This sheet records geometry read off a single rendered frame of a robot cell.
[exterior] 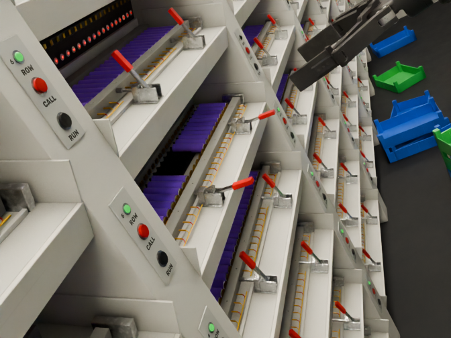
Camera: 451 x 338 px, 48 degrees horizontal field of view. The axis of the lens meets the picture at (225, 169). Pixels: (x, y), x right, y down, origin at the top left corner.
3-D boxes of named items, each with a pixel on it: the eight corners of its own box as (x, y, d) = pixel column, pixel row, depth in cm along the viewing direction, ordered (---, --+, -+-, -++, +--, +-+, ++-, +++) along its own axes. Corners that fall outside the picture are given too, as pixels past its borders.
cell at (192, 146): (176, 150, 101) (207, 149, 99) (172, 154, 99) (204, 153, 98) (174, 142, 100) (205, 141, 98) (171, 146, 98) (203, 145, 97)
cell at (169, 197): (143, 200, 85) (180, 201, 84) (139, 206, 84) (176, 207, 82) (141, 192, 85) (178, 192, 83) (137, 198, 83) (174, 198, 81)
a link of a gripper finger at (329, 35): (330, 24, 82) (331, 23, 83) (296, 49, 86) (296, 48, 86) (341, 38, 83) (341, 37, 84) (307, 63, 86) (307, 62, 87)
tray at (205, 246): (268, 119, 120) (264, 81, 115) (206, 302, 69) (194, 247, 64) (188, 121, 125) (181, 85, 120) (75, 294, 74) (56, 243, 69)
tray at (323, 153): (339, 129, 193) (338, 95, 186) (335, 222, 142) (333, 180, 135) (286, 130, 198) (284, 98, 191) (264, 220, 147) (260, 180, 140)
